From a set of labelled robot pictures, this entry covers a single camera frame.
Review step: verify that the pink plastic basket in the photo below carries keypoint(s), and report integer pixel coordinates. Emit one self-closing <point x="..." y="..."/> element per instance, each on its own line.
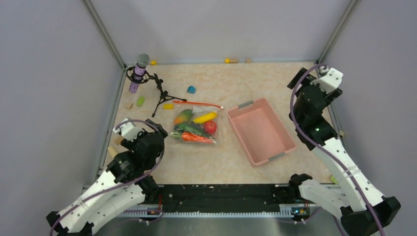
<point x="260" y="132"/>

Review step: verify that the purple microphone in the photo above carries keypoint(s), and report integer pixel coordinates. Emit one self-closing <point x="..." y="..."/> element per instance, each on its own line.
<point x="138" y="72"/>

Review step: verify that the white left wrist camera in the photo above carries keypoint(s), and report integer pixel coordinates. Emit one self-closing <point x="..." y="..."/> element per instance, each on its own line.
<point x="128" y="130"/>

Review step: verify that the yellow tan cylinder at wall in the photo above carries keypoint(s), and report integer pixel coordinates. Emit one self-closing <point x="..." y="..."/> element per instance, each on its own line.
<point x="231" y="60"/>

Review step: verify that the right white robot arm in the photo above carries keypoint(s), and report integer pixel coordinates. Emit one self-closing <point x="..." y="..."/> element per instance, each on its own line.
<point x="361" y="208"/>

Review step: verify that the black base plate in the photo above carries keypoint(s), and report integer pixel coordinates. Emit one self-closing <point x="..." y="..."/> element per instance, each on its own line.
<point x="224" y="198"/>

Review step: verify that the green block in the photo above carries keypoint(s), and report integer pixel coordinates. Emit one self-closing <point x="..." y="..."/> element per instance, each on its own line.
<point x="140" y="101"/>

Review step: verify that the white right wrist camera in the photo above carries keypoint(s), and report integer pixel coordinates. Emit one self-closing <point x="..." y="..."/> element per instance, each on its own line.
<point x="329" y="82"/>

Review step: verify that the tan wooden block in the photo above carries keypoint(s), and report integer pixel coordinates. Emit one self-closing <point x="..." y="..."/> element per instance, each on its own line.
<point x="118" y="140"/>

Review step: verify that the toy red tomato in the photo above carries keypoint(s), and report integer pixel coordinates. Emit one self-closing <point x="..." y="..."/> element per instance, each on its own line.
<point x="210" y="127"/>

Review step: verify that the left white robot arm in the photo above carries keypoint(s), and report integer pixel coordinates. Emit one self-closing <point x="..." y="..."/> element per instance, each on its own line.
<point x="100" y="203"/>

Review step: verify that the blue block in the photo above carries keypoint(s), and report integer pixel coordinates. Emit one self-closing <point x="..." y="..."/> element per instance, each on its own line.
<point x="191" y="90"/>

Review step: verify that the toy mango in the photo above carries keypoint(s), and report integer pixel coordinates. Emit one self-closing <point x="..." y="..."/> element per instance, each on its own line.
<point x="185" y="115"/>

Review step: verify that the green flat toy piece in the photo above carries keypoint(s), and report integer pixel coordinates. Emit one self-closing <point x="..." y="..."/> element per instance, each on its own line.
<point x="333" y="179"/>

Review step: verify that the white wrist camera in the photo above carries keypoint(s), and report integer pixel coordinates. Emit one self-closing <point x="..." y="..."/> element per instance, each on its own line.
<point x="329" y="82"/>
<point x="128" y="130"/>

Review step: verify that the cream wooden cylinder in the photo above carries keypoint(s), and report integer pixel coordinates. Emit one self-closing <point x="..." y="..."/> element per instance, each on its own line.
<point x="112" y="152"/>

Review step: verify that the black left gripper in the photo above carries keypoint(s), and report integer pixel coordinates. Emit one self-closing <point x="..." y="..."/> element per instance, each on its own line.
<point x="132" y="144"/>

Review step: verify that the toy green cucumber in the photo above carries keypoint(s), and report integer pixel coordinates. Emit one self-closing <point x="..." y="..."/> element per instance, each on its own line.
<point x="194" y="129"/>

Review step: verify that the toy banana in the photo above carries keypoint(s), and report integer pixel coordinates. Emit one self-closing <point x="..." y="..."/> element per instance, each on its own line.
<point x="205" y="118"/>

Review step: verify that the clear orange zip bag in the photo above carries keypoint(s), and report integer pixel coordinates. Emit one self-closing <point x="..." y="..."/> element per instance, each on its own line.
<point x="199" y="109"/>

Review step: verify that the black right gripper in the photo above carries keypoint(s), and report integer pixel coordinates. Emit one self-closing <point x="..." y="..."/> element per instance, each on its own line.
<point x="304" y="79"/>

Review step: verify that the black microphone tripod stand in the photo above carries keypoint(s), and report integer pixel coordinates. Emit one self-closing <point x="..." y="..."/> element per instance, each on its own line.
<point x="143" y="78"/>

